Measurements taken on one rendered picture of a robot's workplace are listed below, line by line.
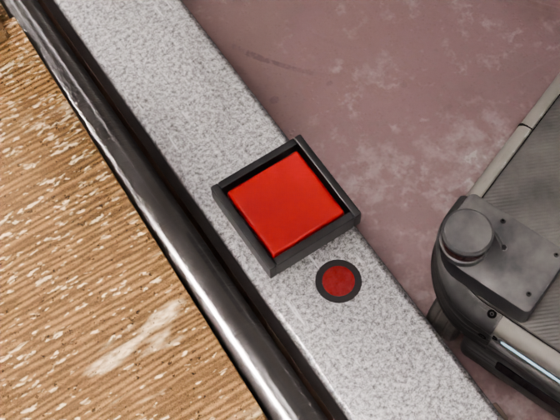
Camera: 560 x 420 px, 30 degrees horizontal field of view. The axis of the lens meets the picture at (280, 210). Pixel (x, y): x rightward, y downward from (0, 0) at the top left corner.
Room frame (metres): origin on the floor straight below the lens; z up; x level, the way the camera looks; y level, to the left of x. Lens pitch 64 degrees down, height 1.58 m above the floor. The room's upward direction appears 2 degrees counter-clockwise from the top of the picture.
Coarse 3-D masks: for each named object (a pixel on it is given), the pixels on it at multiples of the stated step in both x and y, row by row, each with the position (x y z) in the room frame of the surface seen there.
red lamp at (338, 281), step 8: (328, 272) 0.27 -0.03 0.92; (336, 272) 0.27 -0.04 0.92; (344, 272) 0.27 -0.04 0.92; (328, 280) 0.26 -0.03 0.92; (336, 280) 0.26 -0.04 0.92; (344, 280) 0.26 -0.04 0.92; (352, 280) 0.26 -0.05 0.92; (328, 288) 0.26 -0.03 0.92; (336, 288) 0.26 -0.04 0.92; (344, 288) 0.26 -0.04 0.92
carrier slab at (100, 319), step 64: (0, 64) 0.44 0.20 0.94; (0, 128) 0.38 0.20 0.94; (64, 128) 0.38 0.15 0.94; (0, 192) 0.33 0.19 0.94; (64, 192) 0.33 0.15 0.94; (0, 256) 0.28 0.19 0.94; (64, 256) 0.28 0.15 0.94; (128, 256) 0.28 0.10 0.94; (0, 320) 0.24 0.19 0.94; (64, 320) 0.24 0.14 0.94; (128, 320) 0.23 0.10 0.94; (192, 320) 0.23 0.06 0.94; (0, 384) 0.19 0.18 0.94; (64, 384) 0.19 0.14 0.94; (128, 384) 0.19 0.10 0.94; (192, 384) 0.19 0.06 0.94
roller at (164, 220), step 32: (0, 0) 0.51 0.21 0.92; (32, 0) 0.51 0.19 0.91; (32, 32) 0.48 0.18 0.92; (64, 64) 0.45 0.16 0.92; (96, 96) 0.42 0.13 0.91; (96, 128) 0.39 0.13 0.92; (128, 160) 0.36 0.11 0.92; (128, 192) 0.34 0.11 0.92; (160, 192) 0.34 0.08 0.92; (160, 224) 0.31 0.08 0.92; (192, 256) 0.28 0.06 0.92; (192, 288) 0.26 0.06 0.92; (224, 288) 0.26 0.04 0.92; (224, 320) 0.24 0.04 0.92; (256, 320) 0.24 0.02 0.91; (256, 352) 0.21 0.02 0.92; (256, 384) 0.19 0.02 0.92; (288, 384) 0.19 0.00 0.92; (288, 416) 0.17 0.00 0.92; (320, 416) 0.17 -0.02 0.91
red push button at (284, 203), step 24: (288, 168) 0.34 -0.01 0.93; (240, 192) 0.33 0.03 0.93; (264, 192) 0.33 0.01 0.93; (288, 192) 0.33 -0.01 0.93; (312, 192) 0.32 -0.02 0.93; (264, 216) 0.31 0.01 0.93; (288, 216) 0.31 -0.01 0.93; (312, 216) 0.31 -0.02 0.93; (336, 216) 0.31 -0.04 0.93; (264, 240) 0.29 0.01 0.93; (288, 240) 0.29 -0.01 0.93
